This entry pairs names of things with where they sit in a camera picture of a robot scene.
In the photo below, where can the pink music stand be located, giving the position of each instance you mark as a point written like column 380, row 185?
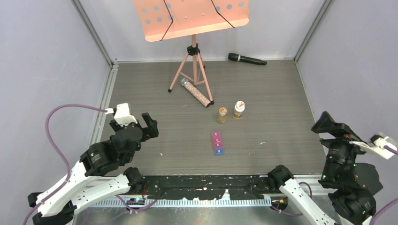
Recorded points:
column 169, row 19

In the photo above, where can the pink blue weekly pill organizer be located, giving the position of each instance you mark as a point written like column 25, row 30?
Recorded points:
column 217, row 143

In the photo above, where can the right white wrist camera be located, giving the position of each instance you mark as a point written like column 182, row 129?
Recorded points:
column 380, row 145

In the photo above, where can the black microphone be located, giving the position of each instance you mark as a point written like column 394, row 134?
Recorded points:
column 245, row 59

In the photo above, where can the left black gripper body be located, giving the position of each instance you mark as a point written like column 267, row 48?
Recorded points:
column 116, row 125

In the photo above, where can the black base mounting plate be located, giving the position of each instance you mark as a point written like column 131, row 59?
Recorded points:
column 208, row 187

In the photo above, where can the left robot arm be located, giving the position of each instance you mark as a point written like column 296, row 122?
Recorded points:
column 59, row 204

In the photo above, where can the white vitamin pill bottle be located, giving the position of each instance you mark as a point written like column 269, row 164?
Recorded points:
column 238, row 109

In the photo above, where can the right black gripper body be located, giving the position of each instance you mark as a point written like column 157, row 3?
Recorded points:
column 339, row 148

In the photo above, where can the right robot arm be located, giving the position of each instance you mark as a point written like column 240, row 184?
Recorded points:
column 354, row 184

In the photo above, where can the small amber pill bottle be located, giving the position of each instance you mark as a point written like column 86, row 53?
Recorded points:
column 222, row 115

